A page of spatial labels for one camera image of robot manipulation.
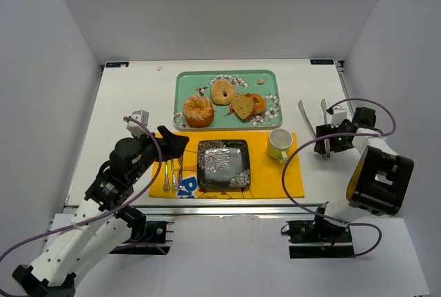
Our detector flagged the left corner label sticker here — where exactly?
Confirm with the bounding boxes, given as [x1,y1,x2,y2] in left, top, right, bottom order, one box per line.
[105,61,129,68]

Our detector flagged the iridescent spoon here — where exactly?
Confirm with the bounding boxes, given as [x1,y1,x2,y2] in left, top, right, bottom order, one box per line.
[170,159,178,194]

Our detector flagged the pale speckled bagel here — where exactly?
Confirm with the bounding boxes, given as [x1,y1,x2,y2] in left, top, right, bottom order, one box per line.
[211,80,237,105]

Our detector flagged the right corner label sticker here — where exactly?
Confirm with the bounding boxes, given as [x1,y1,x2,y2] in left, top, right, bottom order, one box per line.
[309,59,334,65]

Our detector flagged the black floral square plate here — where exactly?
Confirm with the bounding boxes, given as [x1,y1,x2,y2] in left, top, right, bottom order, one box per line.
[197,139,251,189]

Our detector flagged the pale green mug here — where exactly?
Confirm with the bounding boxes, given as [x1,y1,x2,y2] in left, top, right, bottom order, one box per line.
[267,128,294,163]

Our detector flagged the metal serving tongs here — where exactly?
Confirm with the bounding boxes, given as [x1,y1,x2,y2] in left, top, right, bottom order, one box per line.
[298,100,331,160]

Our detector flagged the green floral tray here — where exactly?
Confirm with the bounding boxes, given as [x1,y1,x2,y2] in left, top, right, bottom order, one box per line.
[173,70,283,131]

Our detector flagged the brown bread slice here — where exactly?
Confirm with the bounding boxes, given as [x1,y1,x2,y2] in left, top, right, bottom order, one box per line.
[230,94,256,121]

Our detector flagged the purple cable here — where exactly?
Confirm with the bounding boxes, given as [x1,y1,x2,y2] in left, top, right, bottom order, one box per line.
[281,98,398,256]
[0,114,170,263]

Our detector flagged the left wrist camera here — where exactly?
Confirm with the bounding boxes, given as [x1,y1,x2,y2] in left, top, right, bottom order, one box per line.
[123,110,149,139]

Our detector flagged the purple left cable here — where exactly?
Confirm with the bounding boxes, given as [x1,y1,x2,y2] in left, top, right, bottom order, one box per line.
[0,114,170,263]

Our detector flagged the iridescent knife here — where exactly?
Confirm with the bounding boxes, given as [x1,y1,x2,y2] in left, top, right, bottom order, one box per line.
[178,154,184,190]

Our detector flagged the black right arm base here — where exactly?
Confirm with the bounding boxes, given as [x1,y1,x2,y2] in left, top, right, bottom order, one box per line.
[280,219,355,259]

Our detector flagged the yellow placemat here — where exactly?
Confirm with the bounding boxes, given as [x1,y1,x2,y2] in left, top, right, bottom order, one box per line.
[149,131,286,200]

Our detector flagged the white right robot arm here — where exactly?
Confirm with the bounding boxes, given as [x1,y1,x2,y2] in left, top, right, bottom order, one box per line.
[314,107,414,227]

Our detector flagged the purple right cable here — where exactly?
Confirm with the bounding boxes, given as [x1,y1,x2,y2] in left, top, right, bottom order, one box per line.
[281,98,398,256]

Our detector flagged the sugar-crusted round bun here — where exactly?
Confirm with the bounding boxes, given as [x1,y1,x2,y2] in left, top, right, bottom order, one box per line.
[183,95,214,128]

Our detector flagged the iridescent fork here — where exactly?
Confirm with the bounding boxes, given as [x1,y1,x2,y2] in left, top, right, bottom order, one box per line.
[163,161,171,193]

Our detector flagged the glazed orange donut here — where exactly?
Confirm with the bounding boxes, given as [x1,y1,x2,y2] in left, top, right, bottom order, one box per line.
[246,93,266,114]

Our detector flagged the corner label sticker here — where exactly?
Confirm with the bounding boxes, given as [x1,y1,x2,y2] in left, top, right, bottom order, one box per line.
[105,61,129,68]
[309,59,334,65]

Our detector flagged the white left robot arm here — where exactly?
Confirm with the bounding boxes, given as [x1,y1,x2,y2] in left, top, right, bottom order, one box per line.
[12,125,189,296]

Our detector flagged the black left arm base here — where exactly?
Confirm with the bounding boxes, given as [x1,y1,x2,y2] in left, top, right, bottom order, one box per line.
[110,221,174,256]

